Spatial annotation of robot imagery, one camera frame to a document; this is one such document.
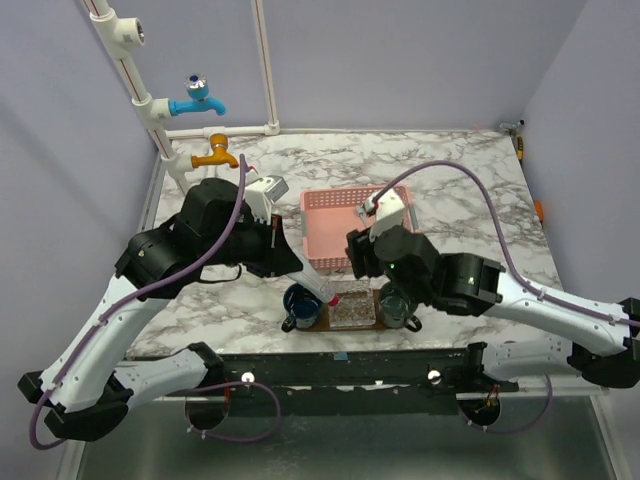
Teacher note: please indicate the orange clip on wall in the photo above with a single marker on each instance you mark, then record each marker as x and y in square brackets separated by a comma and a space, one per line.
[539, 210]

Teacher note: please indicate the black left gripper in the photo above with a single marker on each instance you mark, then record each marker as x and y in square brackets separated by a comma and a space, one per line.
[277, 257]

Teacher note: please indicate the dark blue mug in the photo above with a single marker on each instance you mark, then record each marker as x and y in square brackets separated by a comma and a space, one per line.
[302, 308]

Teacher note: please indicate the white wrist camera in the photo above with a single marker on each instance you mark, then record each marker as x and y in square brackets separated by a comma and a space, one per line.
[261, 193]
[387, 212]

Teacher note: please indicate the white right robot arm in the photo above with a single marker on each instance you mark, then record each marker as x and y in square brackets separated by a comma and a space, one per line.
[597, 340]

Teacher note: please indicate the yellow black tool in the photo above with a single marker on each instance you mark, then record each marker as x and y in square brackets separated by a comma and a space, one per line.
[519, 141]

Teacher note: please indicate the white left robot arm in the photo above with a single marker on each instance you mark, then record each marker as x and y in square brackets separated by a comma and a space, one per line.
[84, 395]

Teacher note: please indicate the pink perforated plastic basket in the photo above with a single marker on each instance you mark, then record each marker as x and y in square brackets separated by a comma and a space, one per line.
[328, 215]

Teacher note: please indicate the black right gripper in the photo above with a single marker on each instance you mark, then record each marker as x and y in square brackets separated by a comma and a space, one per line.
[359, 246]

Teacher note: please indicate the dark green ceramic mug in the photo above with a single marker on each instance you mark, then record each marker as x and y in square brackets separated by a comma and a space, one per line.
[396, 309]

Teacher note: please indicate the orange plastic faucet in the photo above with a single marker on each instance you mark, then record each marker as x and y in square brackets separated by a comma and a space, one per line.
[219, 154]

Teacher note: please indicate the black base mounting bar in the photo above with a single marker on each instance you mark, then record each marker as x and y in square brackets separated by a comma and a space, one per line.
[353, 382]

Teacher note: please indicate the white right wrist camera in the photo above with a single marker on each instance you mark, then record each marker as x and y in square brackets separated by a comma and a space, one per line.
[387, 212]

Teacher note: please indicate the grey toothbrush beside basket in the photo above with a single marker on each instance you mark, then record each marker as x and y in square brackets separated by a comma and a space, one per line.
[414, 219]

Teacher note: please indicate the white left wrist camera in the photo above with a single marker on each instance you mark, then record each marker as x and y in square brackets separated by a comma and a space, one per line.
[261, 193]

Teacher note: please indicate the blue plastic faucet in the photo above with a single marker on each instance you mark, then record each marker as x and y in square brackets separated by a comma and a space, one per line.
[197, 88]

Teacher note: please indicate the white pvc pipe frame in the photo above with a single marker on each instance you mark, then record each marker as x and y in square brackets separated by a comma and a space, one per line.
[121, 36]

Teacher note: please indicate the brown oval wooden tray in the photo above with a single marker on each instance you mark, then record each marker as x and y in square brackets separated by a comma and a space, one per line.
[349, 315]

